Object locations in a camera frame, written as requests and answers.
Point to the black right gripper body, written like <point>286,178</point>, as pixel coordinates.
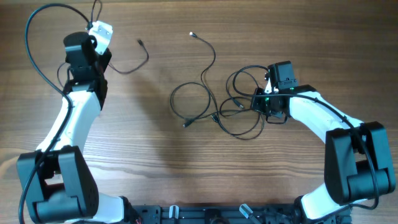
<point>258,101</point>

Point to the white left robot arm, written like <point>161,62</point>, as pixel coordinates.
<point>57,185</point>

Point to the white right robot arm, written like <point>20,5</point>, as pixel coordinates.
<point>358,163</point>

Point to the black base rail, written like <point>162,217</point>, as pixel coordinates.
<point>268,214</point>

